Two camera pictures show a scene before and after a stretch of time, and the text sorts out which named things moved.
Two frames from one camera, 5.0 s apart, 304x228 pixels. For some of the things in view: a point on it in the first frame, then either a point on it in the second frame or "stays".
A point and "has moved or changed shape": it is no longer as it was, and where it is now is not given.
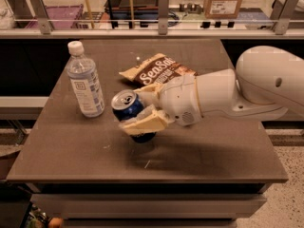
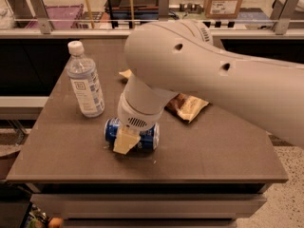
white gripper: (180, 99) → (134, 118)
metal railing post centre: (162, 11) stays
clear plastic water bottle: (84, 76) stays
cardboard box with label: (223, 1) stays
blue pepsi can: (125, 104) has moved or changed shape
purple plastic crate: (62, 17) stays
